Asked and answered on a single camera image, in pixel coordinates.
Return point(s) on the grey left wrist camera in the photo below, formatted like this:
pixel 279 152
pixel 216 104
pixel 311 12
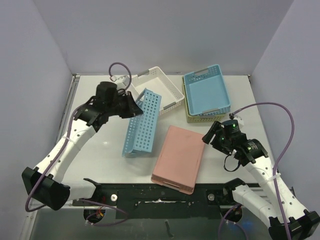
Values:
pixel 122 82

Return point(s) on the pink plastic basket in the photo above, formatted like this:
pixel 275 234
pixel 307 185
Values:
pixel 178 163

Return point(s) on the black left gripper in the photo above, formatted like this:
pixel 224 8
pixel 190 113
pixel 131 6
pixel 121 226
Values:
pixel 133 109

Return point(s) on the white plastic basket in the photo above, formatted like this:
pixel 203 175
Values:
pixel 155 80

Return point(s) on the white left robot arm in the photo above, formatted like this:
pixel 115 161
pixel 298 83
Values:
pixel 44 182

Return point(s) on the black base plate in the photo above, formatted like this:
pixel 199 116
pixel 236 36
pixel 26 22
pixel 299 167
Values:
pixel 153 201

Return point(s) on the light blue plastic basket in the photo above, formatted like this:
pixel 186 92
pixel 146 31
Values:
pixel 141 129

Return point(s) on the yellow-green plastic basket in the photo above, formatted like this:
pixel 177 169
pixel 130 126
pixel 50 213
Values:
pixel 198 118

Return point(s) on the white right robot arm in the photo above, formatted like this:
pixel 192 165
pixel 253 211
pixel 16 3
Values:
pixel 282 213

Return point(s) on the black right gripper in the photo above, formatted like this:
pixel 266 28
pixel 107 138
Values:
pixel 215 135

